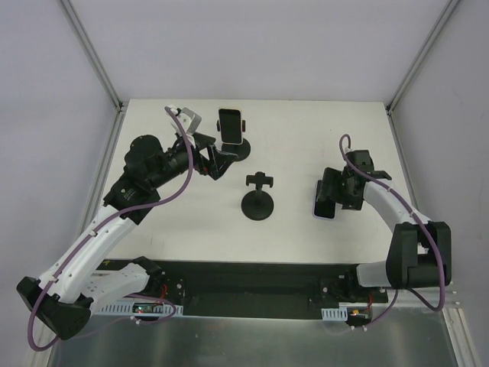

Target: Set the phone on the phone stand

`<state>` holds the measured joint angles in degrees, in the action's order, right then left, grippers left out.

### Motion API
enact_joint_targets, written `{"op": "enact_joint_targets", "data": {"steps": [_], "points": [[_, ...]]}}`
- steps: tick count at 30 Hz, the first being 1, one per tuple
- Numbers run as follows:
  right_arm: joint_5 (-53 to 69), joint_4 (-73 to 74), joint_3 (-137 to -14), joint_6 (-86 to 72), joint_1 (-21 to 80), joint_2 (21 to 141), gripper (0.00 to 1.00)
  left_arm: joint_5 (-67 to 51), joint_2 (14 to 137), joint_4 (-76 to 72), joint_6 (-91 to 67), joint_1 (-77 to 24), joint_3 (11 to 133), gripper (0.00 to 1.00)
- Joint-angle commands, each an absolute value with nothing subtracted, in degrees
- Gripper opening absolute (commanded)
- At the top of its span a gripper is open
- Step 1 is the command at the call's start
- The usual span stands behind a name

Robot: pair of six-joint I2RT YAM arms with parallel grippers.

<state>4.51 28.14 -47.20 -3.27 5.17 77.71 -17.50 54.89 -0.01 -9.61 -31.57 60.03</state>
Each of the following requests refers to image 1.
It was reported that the right aluminium frame post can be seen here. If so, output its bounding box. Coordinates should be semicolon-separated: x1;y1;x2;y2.
386;0;462;115

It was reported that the black phone lilac case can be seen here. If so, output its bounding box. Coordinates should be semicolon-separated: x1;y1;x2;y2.
313;180;336;220

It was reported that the aluminium frame post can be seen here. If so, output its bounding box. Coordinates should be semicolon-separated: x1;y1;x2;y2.
58;0;124;112
386;0;462;115

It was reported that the left white cable duct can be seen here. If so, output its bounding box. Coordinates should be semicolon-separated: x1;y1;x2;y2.
95;300;183;317

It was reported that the right white cable duct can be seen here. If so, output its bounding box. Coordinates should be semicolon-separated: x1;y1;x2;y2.
321;307;348;322

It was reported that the white cable duct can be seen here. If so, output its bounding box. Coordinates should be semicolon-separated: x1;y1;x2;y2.
95;300;183;317
321;307;348;322

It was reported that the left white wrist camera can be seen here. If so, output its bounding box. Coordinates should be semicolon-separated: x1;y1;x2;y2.
168;105;202;145

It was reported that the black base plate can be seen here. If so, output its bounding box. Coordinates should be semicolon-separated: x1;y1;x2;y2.
102;258;390;318

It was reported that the left aluminium frame post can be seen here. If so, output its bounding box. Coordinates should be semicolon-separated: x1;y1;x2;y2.
58;0;124;112

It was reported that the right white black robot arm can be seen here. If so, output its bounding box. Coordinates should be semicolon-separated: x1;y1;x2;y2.
313;150;452;302

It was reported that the black phone stand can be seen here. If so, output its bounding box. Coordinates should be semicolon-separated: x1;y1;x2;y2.
241;171;274;221
216;120;251;161

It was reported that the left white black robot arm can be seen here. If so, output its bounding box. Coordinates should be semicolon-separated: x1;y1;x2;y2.
17;134;238;340

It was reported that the black phone cream case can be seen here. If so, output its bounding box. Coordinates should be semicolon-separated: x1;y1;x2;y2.
218;109;243;145

